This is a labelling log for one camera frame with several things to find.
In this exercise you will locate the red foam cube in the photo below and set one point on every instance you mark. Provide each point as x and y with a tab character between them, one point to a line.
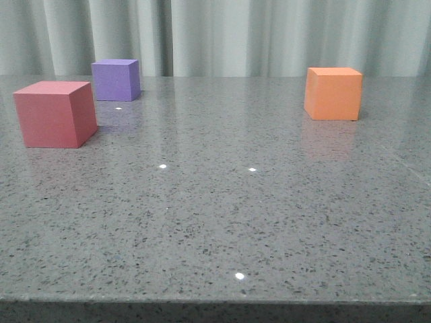
56	114

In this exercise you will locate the pale green curtain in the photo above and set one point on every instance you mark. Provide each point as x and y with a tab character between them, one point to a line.
216	38

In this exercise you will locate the orange foam cube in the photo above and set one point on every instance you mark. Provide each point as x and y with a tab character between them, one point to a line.
333	93

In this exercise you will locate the purple foam cube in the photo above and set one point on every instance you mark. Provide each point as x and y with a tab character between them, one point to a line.
116	80

